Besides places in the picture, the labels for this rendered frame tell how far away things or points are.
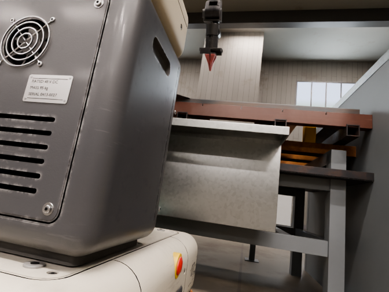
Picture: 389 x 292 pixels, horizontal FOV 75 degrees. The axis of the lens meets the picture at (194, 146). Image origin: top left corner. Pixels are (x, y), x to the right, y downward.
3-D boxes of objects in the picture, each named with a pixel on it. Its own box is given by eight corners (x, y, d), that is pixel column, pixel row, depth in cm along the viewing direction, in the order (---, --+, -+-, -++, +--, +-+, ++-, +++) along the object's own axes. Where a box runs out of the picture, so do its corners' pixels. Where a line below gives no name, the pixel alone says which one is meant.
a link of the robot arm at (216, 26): (205, 20, 114) (217, 20, 113) (208, 24, 121) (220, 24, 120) (204, 37, 116) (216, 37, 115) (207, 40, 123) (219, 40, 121)
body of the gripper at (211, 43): (201, 53, 124) (202, 37, 122) (222, 54, 122) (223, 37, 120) (198, 51, 117) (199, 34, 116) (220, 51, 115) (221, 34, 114)
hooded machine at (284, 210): (287, 227, 676) (290, 170, 707) (292, 229, 610) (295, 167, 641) (257, 222, 693) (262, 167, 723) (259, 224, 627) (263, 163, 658)
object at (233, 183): (3, 189, 127) (22, 122, 134) (274, 232, 103) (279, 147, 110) (-5, 189, 123) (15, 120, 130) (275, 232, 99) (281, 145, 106)
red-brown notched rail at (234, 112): (40, 105, 139) (43, 95, 140) (367, 131, 109) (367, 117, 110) (34, 102, 135) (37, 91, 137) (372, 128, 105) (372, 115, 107)
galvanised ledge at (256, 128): (22, 122, 134) (24, 117, 134) (279, 147, 110) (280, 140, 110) (-14, 108, 115) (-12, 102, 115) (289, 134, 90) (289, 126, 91)
